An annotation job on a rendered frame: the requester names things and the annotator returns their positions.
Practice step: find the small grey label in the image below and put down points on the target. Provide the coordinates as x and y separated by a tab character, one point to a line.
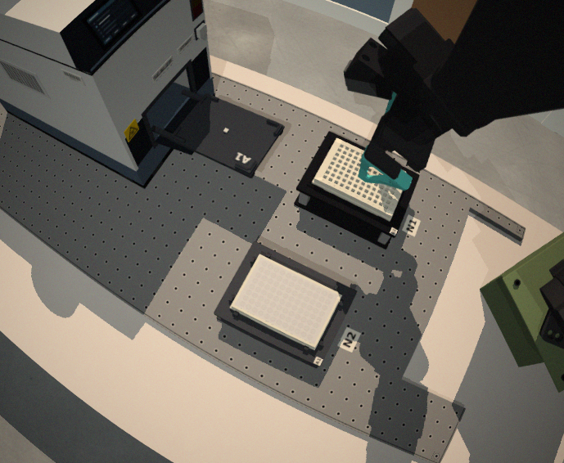
349	339

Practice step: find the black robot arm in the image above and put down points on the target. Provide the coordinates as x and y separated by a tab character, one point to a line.
505	63

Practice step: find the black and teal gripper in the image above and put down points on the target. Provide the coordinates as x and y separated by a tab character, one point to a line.
417	152

